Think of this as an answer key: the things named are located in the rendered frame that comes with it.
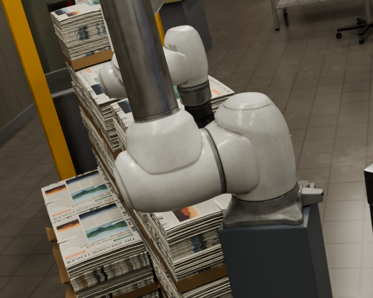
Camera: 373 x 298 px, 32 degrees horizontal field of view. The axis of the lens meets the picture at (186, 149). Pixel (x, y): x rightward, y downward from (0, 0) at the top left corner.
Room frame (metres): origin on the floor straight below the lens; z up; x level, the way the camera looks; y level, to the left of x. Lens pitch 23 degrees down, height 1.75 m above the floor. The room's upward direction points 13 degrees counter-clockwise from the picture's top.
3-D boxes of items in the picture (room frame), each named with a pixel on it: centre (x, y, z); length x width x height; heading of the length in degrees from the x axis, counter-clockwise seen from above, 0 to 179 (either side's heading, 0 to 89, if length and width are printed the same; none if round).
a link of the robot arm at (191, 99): (1.70, -0.06, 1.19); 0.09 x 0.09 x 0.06
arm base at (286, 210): (1.32, -0.17, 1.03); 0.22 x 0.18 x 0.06; 69
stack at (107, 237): (2.35, 0.45, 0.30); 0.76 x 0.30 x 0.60; 14
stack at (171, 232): (2.24, 0.07, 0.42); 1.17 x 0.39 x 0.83; 14
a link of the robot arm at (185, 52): (1.69, -0.04, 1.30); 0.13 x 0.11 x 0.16; 99
